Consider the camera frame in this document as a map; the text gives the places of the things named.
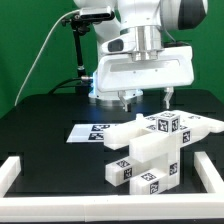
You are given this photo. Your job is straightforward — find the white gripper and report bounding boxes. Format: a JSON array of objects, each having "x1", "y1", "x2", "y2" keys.
[{"x1": 96, "y1": 38, "x2": 194, "y2": 112}]

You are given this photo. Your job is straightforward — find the white small chair part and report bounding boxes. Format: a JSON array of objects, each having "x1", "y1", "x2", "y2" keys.
[
  {"x1": 105, "y1": 157, "x2": 139, "y2": 186},
  {"x1": 156, "y1": 111, "x2": 180, "y2": 134}
]

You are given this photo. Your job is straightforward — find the white chair seat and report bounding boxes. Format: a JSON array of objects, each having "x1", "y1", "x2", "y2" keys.
[{"x1": 103, "y1": 113, "x2": 183, "y2": 188}]

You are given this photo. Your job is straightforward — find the white chair back frame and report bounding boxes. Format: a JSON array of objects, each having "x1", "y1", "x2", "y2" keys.
[{"x1": 133, "y1": 110, "x2": 224, "y2": 147}]

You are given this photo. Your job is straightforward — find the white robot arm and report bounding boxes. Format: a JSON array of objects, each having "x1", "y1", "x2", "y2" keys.
[{"x1": 73, "y1": 0, "x2": 208, "y2": 110}]

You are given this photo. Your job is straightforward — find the white U-shaped fence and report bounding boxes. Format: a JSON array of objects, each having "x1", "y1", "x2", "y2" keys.
[{"x1": 0, "y1": 152, "x2": 224, "y2": 222}]

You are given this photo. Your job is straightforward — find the black base cables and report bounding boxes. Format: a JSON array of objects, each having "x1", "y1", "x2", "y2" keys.
[{"x1": 48, "y1": 77, "x2": 92, "y2": 95}]

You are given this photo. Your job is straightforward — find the black camera stand pole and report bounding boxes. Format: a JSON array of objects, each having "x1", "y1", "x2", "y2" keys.
[{"x1": 62, "y1": 18, "x2": 90, "y2": 95}]

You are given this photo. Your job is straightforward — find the white marker base plate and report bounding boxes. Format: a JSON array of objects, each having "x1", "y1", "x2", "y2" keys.
[{"x1": 66, "y1": 124, "x2": 113, "y2": 143}]

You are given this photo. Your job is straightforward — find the black camera on stand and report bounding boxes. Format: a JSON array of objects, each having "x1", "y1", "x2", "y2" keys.
[{"x1": 74, "y1": 6, "x2": 115, "y2": 22}]

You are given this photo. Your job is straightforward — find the white camera cable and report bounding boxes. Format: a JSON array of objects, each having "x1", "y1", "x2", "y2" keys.
[{"x1": 14, "y1": 9, "x2": 81, "y2": 107}]

